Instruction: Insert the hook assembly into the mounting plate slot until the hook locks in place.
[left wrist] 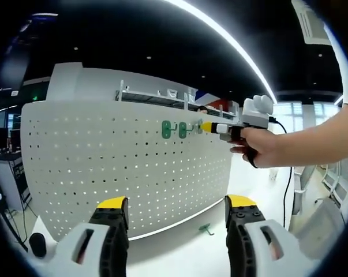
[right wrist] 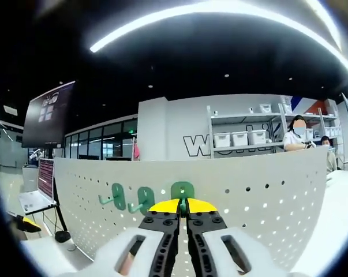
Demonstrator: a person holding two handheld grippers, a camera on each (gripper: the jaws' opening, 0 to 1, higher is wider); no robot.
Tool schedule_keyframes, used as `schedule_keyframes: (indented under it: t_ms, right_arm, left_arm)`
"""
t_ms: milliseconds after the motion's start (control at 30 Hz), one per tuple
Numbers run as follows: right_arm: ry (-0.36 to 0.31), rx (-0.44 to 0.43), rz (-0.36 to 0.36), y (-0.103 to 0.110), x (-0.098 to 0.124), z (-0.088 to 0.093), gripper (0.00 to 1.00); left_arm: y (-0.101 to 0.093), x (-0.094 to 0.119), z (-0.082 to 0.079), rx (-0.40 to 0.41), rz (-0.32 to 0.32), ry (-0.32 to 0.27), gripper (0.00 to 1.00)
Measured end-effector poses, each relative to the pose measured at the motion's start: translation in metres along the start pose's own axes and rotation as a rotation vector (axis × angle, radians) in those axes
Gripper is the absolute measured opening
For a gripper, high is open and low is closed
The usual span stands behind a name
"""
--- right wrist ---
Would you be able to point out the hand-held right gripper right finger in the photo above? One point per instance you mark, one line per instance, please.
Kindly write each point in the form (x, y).
(257, 259)

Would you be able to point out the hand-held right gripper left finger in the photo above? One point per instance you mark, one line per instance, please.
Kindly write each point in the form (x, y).
(104, 264)

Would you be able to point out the green hook assembly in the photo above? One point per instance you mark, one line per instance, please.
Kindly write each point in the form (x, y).
(146, 199)
(119, 196)
(178, 189)

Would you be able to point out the white perforated mounting plate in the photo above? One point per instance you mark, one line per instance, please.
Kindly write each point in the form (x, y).
(248, 173)

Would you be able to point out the person's right hand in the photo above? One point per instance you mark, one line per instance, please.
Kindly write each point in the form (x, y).
(127, 264)

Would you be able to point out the black rounded object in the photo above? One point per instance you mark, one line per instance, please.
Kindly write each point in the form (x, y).
(62, 236)

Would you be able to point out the open laptop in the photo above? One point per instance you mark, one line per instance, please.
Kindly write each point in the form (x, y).
(45, 179)

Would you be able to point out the black desk monitor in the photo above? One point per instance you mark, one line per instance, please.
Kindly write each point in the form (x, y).
(89, 157)
(119, 159)

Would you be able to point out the pink hanging garment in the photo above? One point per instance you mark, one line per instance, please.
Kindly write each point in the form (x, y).
(136, 150)

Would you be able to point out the ceiling air vent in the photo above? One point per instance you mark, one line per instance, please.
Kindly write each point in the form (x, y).
(10, 110)

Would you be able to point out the white metal shelving rack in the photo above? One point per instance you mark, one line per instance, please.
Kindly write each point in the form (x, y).
(243, 116)
(326, 116)

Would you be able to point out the small white storage bin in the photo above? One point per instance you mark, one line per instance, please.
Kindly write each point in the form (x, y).
(265, 108)

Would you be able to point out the ceiling light strip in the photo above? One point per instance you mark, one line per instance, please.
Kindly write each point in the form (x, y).
(103, 43)

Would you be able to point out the large dark wall screen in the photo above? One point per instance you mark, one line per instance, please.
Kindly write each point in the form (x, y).
(49, 115)

